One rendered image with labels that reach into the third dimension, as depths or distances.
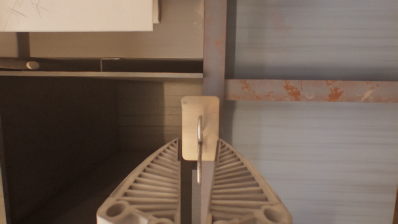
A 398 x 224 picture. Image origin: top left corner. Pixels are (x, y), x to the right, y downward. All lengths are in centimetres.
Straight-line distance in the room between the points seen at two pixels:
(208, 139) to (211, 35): 24
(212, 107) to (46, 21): 31
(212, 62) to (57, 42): 38
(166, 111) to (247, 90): 71
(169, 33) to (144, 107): 73
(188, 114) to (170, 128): 71
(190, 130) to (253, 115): 20
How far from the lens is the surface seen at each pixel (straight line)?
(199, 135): 26
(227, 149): 17
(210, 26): 39
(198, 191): 50
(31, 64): 55
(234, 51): 44
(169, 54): 38
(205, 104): 32
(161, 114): 102
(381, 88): 55
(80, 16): 32
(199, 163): 29
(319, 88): 46
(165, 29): 39
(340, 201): 66
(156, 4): 41
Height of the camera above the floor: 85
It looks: 2 degrees up
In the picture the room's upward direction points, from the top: 89 degrees counter-clockwise
